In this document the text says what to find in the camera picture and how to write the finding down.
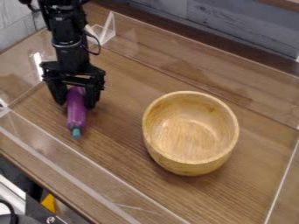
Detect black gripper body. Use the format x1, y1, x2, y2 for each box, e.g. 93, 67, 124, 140
40, 41, 105, 91

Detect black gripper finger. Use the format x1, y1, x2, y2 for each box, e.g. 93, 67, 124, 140
46, 81, 68, 105
85, 85, 102, 109

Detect purple toy eggplant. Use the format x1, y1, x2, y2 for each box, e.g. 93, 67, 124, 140
66, 87, 86, 140

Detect brown wooden bowl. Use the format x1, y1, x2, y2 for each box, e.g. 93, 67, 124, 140
142, 91, 239, 176

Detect yellow black equipment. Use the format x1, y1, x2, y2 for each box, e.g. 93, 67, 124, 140
22, 192, 80, 224

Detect black cable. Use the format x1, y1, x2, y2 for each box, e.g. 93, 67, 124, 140
80, 27, 102, 56

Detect clear acrylic corner bracket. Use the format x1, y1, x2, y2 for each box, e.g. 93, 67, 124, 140
85, 12, 116, 45

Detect clear acrylic tray wall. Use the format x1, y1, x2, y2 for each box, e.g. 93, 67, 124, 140
0, 108, 189, 224

